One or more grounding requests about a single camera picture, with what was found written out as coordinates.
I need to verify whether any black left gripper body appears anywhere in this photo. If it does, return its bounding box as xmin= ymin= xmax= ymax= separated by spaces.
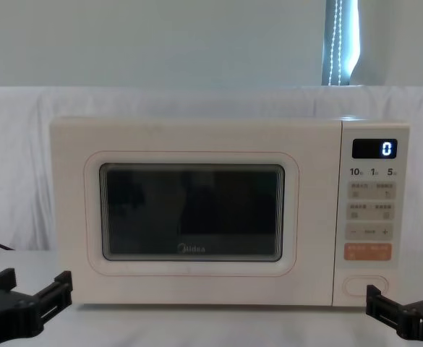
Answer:
xmin=0 ymin=288 xmax=43 ymax=347

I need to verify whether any cream microwave oven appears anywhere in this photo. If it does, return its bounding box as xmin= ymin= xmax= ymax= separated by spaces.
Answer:
xmin=48 ymin=115 xmax=411 ymax=307

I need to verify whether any white curtain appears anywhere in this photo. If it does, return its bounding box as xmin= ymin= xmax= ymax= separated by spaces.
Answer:
xmin=0 ymin=0 xmax=328 ymax=89
xmin=349 ymin=0 xmax=423 ymax=87

